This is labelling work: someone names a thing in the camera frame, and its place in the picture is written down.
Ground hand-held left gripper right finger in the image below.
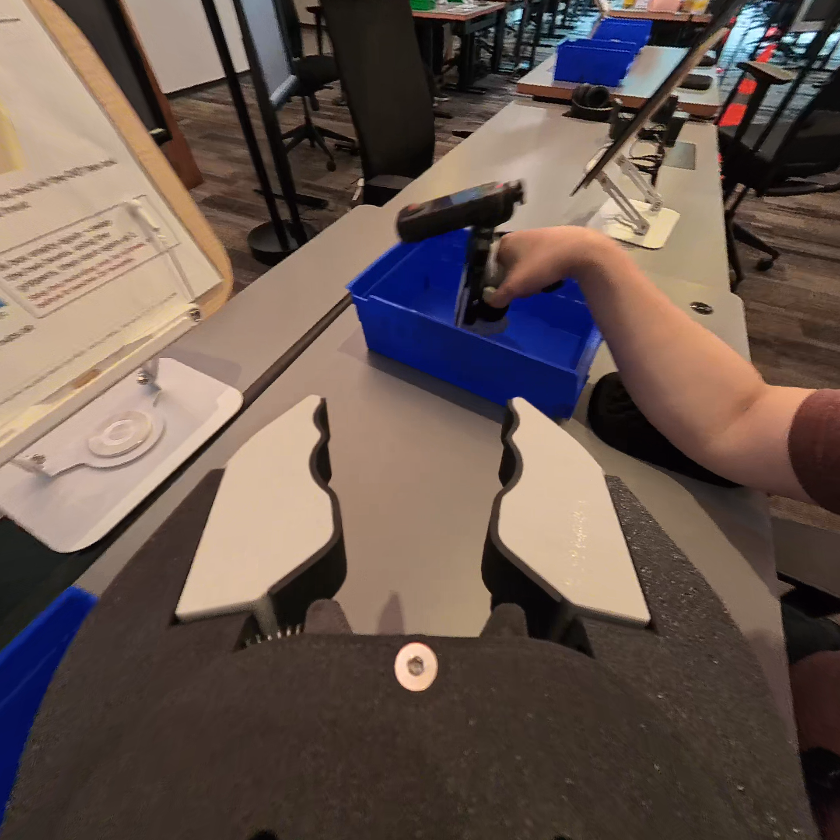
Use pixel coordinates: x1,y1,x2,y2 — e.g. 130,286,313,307
482,397,652,630

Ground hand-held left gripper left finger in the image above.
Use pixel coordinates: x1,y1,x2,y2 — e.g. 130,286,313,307
174,394,347,624

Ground blue plastic bin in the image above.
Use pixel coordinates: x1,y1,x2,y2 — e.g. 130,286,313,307
591,17,655,48
346,226,603,421
553,37,643,88
0,586,99,798

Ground black elbow rest pad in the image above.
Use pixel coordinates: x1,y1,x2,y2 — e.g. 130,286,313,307
586,371,746,488

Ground person's right forearm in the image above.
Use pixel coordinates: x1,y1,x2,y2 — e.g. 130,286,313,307
564,230,818,505

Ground person's right hand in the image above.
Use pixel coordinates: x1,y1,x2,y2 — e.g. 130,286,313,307
489,226,595,311

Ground black office chair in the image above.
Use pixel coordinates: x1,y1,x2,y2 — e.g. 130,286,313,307
320,0,439,206
717,58,840,291
281,56,361,173

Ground black headphones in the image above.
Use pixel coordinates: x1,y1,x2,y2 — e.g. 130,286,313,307
570,83,618,120

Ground black floor sign stand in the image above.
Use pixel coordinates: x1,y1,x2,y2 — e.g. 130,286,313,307
200,0,317,265

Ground instruction sheet on stand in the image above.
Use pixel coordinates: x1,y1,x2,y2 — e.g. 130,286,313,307
0,0,235,460

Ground paper instruction sheet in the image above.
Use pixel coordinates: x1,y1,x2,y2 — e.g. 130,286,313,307
0,0,224,408

